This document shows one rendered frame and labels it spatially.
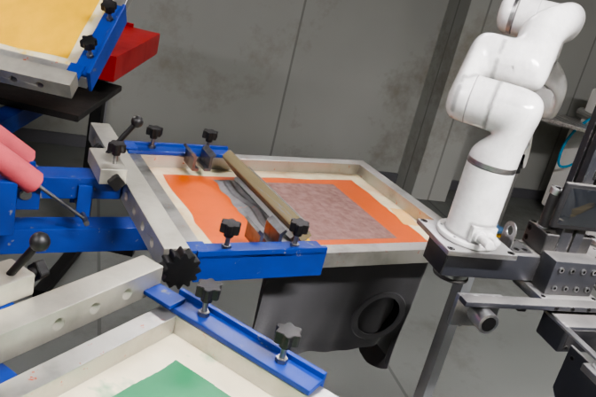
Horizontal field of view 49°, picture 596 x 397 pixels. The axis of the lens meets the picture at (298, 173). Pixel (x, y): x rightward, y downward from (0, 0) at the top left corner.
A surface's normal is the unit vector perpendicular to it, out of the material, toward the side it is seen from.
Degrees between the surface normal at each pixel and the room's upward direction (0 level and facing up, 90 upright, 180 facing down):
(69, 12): 32
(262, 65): 90
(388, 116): 90
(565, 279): 90
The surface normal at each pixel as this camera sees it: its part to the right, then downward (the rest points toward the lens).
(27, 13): 0.17, -0.60
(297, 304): 0.48, 0.46
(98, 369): 0.82, 0.36
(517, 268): 0.27, 0.39
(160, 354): 0.22, -0.92
